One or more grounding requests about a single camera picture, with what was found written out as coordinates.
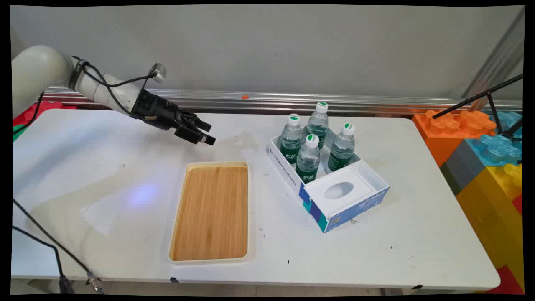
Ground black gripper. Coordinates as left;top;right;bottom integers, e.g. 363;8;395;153
131;89;217;146

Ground green label water bottle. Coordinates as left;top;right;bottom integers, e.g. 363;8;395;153
280;113;303;164
327;122;356;173
306;102;329;150
295;134;321;184

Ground bamboo tray with cream rim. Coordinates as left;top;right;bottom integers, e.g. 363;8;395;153
168;161;250;265

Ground white and blue cardboard box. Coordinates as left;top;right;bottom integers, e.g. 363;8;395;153
268;125;390;233

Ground red studded building block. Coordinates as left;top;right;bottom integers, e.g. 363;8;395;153
13;101;78;127

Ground orange giant building block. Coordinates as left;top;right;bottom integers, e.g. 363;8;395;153
412;110;497;168

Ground grey giant building block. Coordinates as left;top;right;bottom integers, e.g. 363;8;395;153
440;139;487;196

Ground black tripod stand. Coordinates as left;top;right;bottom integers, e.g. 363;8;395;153
433;73;524;143

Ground blue giant building block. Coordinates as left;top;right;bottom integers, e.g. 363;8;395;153
465;111;524;168

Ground yellow giant building block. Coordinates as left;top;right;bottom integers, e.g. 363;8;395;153
456;163;525;290

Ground red giant building block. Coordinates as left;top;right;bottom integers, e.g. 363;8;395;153
487;264;525;295

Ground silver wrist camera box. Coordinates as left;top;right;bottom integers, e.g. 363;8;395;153
151;63;168;83

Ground black cable with silver plug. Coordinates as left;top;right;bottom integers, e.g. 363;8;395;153
12;56;159;292

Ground black strap near wrist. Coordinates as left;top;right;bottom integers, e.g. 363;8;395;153
69;59;89;91

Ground aluminium frame rail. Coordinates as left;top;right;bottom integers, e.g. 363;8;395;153
38;86;523;115

